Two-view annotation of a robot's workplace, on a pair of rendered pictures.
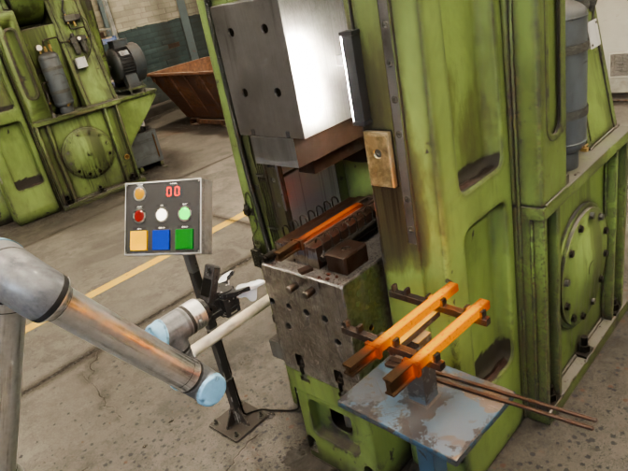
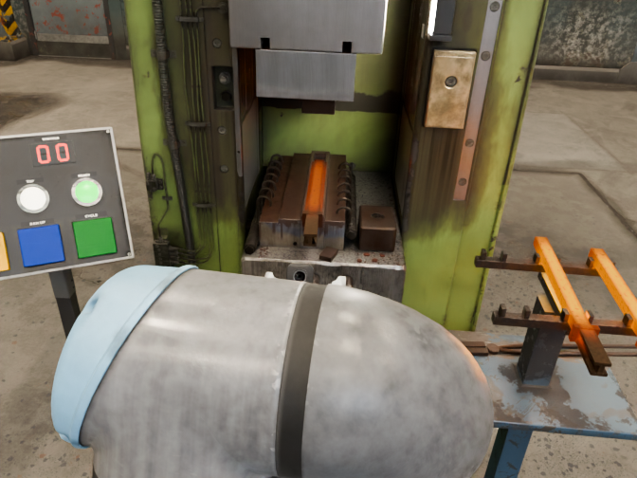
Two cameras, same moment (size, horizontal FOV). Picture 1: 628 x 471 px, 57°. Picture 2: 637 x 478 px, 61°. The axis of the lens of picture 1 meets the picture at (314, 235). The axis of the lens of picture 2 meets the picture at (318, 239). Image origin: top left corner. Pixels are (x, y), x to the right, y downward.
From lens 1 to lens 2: 132 cm
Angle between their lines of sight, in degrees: 41
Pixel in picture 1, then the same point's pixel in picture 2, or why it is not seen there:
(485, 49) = not seen: outside the picture
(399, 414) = (536, 406)
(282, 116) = (345, 15)
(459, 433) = (610, 403)
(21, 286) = (472, 404)
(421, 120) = (524, 36)
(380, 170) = (448, 105)
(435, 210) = (505, 155)
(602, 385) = not seen: hidden behind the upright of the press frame
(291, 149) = (345, 72)
